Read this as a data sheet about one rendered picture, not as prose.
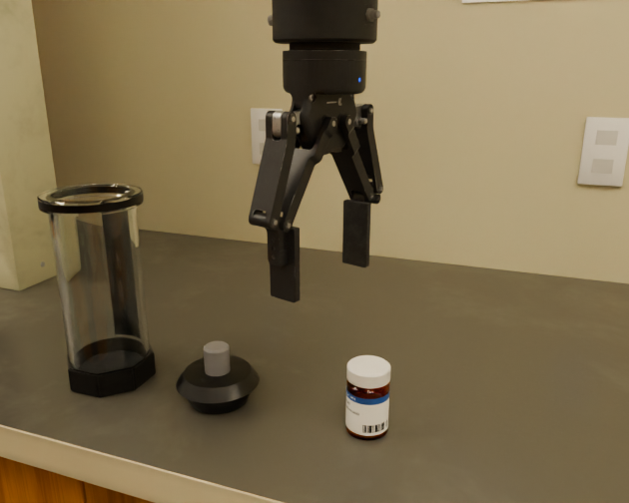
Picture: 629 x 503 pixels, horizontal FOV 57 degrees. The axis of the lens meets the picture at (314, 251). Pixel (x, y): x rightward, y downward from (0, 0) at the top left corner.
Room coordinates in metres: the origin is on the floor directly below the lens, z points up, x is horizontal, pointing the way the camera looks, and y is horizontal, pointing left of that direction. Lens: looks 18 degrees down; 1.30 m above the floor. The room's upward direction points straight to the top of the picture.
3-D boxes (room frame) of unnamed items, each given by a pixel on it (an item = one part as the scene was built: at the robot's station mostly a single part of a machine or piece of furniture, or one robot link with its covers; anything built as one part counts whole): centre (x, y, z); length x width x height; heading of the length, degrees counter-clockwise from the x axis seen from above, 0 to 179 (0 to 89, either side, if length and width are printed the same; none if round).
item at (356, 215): (0.60, -0.04, 1.13); 0.03 x 0.01 x 0.07; 53
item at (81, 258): (0.63, 0.24, 1.06); 0.11 x 0.11 x 0.21
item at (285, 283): (0.50, 0.03, 1.13); 0.03 x 0.01 x 0.07; 53
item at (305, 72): (0.55, -0.01, 1.27); 0.08 x 0.07 x 0.09; 143
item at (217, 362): (0.57, 0.11, 0.97); 0.09 x 0.09 x 0.07
